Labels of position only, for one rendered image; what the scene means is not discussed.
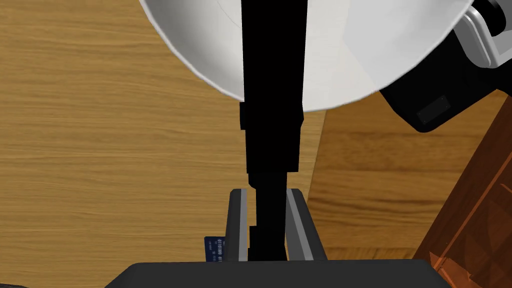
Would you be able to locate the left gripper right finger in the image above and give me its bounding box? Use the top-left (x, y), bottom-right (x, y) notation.
top-left (285, 188), bottom-right (329, 262)

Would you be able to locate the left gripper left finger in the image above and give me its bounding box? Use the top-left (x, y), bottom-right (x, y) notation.
top-left (225, 188), bottom-right (249, 263)

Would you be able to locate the black long bar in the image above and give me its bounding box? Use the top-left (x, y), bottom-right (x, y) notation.
top-left (239, 0), bottom-right (309, 263)

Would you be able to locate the blue printed card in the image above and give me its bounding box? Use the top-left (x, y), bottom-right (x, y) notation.
top-left (203, 235), bottom-right (227, 263)

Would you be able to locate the brown wooden cabinet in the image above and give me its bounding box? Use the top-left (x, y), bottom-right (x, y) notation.
top-left (411, 93), bottom-right (512, 288)

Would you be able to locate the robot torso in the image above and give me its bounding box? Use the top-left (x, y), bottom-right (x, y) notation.
top-left (137, 0), bottom-right (475, 113)

